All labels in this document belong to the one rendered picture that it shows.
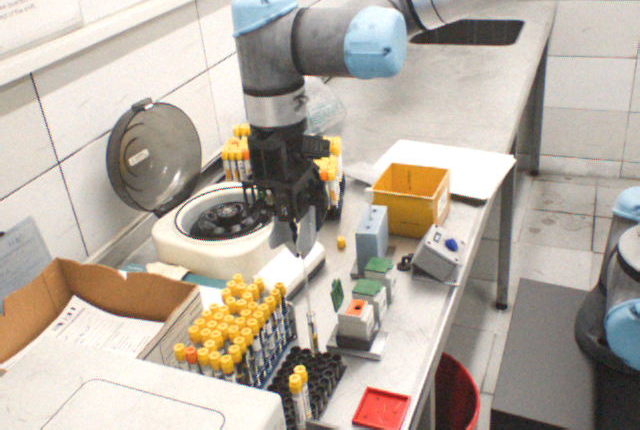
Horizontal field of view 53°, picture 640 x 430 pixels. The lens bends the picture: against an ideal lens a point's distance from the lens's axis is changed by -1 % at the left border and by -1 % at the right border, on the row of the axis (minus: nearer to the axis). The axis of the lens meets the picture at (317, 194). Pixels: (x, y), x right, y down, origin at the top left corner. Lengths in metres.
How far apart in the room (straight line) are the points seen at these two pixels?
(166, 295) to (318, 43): 0.52
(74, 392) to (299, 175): 0.35
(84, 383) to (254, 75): 0.37
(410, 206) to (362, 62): 0.63
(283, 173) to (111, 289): 0.45
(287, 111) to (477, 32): 2.22
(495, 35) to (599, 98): 0.69
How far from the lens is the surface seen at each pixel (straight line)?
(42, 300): 1.16
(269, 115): 0.76
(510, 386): 0.91
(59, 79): 1.23
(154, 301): 1.08
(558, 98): 3.36
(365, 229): 1.17
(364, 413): 0.97
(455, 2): 0.78
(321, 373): 1.00
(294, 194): 0.77
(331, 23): 0.70
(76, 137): 1.27
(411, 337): 1.08
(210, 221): 1.25
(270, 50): 0.73
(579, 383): 0.94
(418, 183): 1.40
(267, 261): 1.17
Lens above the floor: 1.59
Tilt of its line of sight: 28 degrees down
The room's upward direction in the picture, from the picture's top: 6 degrees counter-clockwise
